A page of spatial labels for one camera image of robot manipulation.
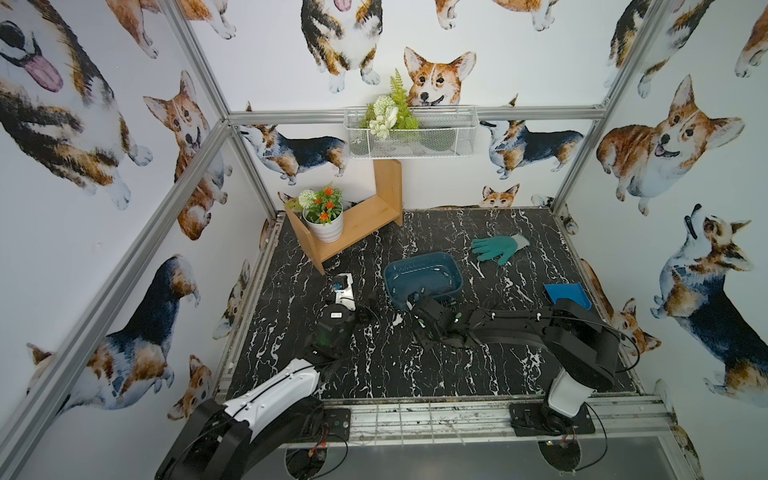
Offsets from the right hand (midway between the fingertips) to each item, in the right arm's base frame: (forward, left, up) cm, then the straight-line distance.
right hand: (424, 320), depth 89 cm
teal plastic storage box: (+18, -5, -3) cm, 19 cm away
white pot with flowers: (+27, +31, +19) cm, 46 cm away
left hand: (+6, +17, +12) cm, 22 cm away
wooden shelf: (+38, +22, +5) cm, 44 cm away
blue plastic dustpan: (+12, -49, -5) cm, 51 cm away
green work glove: (+30, -30, -3) cm, 43 cm away
